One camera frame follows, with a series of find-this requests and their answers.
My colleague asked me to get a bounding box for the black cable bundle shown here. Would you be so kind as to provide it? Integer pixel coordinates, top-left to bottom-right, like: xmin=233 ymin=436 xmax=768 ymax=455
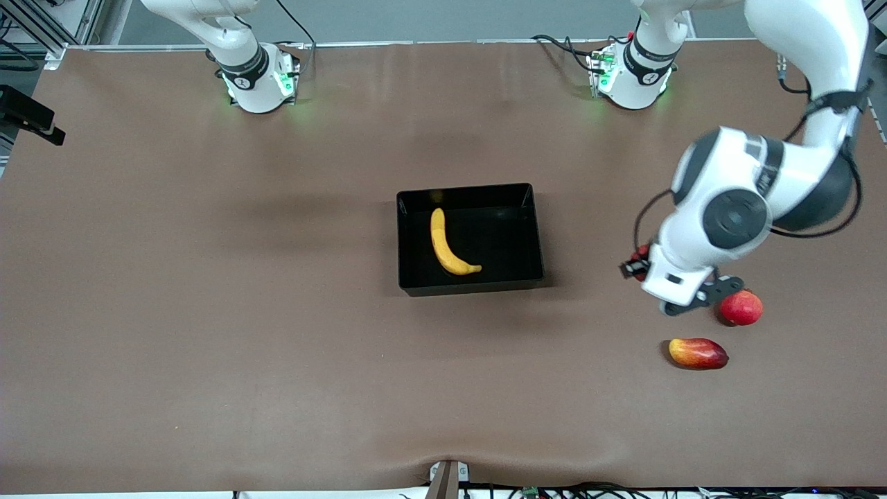
xmin=693 ymin=485 xmax=887 ymax=499
xmin=537 ymin=480 xmax=656 ymax=499

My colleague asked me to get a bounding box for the thin black hanging cable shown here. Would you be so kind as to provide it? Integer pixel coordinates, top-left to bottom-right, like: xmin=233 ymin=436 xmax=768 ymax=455
xmin=276 ymin=0 xmax=317 ymax=53

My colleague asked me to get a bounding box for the brown table mat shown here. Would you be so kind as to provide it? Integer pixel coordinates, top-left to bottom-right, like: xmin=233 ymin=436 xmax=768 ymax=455
xmin=0 ymin=38 xmax=887 ymax=494

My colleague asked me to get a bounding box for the grey metal mount bracket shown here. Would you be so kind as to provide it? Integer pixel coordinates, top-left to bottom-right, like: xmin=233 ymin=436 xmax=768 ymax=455
xmin=426 ymin=459 xmax=471 ymax=499

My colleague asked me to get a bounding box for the red yellow mango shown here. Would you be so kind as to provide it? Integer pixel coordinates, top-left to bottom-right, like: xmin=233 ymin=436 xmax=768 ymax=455
xmin=668 ymin=338 xmax=730 ymax=371

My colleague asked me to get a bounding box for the yellow banana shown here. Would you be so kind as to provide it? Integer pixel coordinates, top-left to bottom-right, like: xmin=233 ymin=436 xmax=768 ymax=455
xmin=430 ymin=207 xmax=483 ymax=277

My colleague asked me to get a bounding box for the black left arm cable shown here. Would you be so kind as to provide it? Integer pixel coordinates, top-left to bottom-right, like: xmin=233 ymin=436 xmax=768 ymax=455
xmin=632 ymin=54 xmax=875 ymax=252

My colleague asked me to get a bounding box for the red round apple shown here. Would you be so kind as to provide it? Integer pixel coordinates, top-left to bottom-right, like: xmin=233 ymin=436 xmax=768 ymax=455
xmin=719 ymin=290 xmax=764 ymax=326

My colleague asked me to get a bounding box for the aluminium frame profile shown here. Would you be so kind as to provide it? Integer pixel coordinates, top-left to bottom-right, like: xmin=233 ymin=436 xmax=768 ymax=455
xmin=0 ymin=0 xmax=105 ymax=70

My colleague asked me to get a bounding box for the black plastic box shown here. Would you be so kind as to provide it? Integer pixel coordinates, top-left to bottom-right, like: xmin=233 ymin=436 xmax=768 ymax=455
xmin=396 ymin=182 xmax=545 ymax=297

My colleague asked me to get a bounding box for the black base power cable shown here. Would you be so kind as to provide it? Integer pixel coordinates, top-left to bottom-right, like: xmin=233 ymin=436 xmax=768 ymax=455
xmin=532 ymin=33 xmax=604 ymax=56
xmin=565 ymin=42 xmax=607 ymax=76

